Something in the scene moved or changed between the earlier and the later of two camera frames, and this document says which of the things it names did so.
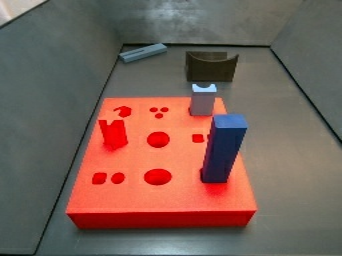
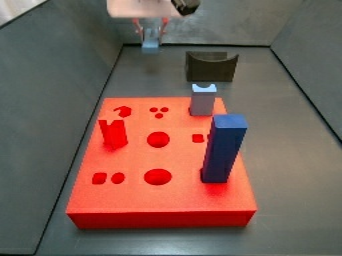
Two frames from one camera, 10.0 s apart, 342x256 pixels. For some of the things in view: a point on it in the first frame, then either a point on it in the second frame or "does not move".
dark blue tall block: (228, 128) does not move
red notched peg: (114, 133) does not move
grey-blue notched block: (203, 100) does not move
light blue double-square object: (143, 53) -> (150, 38)
